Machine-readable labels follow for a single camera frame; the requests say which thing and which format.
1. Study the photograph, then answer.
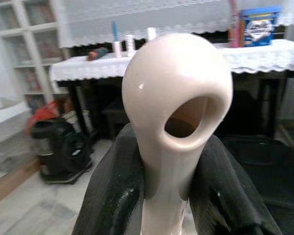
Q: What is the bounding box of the red plastic bag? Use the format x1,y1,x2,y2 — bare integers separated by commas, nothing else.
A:
26,99,64,134

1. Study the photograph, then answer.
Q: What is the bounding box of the black vacuum cleaner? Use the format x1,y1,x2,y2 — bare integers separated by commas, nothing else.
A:
30,117,94,186

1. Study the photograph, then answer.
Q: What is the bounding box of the black fabric bag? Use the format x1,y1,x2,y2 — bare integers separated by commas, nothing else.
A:
217,134,294,221

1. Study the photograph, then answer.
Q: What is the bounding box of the blue tissue box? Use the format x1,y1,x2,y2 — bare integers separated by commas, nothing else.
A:
239,6,282,47

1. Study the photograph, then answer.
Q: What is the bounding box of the white bookshelf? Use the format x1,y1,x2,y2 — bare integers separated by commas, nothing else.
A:
0,0,64,103

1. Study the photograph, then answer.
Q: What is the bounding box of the pink slim bottle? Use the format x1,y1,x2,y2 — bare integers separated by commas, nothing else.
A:
229,0,240,48

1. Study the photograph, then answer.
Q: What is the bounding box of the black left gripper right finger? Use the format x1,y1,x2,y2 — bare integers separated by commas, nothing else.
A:
188,136,282,235

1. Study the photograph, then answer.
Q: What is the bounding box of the white lace tablecloth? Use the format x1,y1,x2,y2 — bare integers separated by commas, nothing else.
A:
49,39,294,83

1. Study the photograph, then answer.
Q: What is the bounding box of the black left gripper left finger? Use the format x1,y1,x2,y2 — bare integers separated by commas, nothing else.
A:
72,123,145,235

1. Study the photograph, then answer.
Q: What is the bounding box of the black table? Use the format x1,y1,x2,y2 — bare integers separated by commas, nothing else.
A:
56,70,294,140

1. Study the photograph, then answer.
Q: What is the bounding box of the white tube with blue stick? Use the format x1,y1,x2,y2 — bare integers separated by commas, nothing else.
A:
112,21,121,59

